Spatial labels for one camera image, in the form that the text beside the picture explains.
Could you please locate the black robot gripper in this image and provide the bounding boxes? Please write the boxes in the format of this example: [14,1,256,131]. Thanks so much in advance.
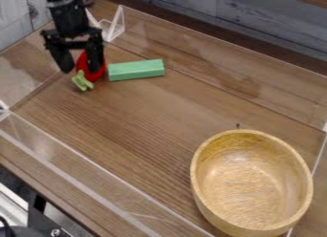
[41,1,104,74]

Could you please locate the red toy strawberry green leaves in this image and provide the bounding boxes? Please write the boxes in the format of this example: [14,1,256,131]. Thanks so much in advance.
[72,52,105,92]

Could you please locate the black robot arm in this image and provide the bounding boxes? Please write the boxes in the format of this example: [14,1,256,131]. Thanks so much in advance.
[41,0,104,73]

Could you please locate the green rectangular block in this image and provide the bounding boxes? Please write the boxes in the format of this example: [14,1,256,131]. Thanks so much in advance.
[108,59,164,81]

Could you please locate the wooden bowl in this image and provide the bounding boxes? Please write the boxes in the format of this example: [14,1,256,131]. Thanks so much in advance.
[190,129,312,237]

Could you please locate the clear acrylic enclosure wall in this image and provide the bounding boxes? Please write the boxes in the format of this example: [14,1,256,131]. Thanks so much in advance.
[0,0,327,237]

